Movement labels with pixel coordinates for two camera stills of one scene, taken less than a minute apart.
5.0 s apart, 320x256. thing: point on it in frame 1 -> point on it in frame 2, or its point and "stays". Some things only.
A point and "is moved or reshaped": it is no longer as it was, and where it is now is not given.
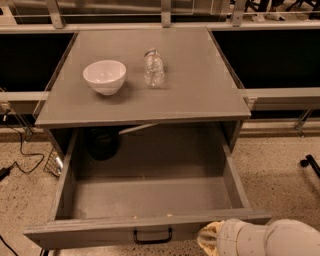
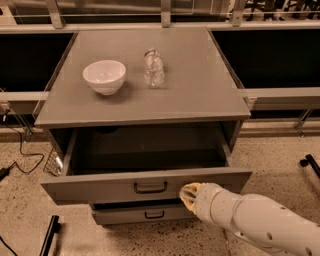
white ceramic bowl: x=106 y=77 stays
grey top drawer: x=142 y=189 is moved or reshaped
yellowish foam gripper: x=227 y=236 -> x=209 y=201
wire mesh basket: x=54 y=163 stays
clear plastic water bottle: x=154 y=68 stays
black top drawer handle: x=158 y=241 -> x=141 y=191
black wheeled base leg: x=310 y=160 stays
